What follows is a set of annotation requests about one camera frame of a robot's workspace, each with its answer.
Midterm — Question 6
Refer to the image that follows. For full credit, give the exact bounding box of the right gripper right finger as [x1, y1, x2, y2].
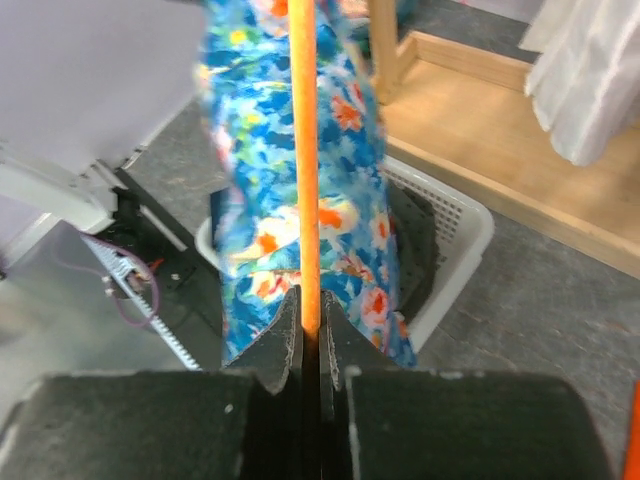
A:
[319, 290, 390, 390]

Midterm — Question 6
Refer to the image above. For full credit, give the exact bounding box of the orange folded cloth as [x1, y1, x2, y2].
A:
[621, 381, 640, 480]

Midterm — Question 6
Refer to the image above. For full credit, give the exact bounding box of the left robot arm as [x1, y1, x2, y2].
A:
[1, 145, 120, 235]

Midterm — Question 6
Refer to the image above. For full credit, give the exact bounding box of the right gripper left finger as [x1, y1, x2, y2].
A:
[226, 286, 303, 395]

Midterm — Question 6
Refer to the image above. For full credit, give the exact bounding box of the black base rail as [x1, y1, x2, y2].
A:
[100, 168, 222, 371]

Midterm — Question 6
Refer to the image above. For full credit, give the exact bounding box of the peach hanger of floral garment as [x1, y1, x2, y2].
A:
[288, 0, 321, 341]

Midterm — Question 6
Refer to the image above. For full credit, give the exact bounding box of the white garment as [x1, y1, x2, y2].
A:
[520, 0, 639, 166]

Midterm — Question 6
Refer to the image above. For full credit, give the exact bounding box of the grey dotted skirt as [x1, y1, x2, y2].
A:
[388, 181, 439, 324]

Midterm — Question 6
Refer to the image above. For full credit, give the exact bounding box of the white plastic basket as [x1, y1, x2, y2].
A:
[194, 157, 496, 354]

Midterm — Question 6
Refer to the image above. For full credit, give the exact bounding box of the light blue cable duct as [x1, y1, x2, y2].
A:
[80, 233, 202, 371]

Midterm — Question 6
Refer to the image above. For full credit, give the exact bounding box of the blue floral garment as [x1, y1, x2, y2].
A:
[196, 1, 416, 367]

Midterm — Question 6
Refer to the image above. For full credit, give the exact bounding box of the wooden clothes rack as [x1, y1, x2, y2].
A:
[369, 1, 639, 276]

